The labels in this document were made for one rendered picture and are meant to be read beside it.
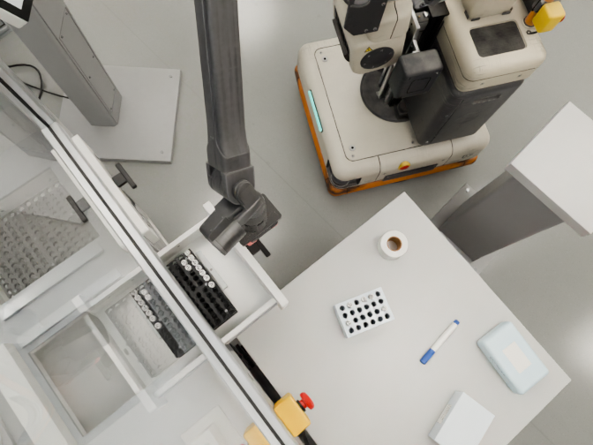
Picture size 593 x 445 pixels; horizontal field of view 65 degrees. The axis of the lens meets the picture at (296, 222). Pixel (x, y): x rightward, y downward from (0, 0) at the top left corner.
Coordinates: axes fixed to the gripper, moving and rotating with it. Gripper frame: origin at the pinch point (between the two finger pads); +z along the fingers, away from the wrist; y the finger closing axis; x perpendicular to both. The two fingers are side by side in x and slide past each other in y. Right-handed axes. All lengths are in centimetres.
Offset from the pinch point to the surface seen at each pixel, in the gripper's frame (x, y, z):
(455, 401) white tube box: 58, -12, 13
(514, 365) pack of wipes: 61, -29, 13
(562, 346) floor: 97, -78, 94
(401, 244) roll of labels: 22.9, -27.5, 12.8
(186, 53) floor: -108, -37, 92
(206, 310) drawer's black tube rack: 7.0, 19.3, 1.8
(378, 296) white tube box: 29.1, -14.9, 15.2
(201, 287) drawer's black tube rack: 2.4, 17.1, 1.8
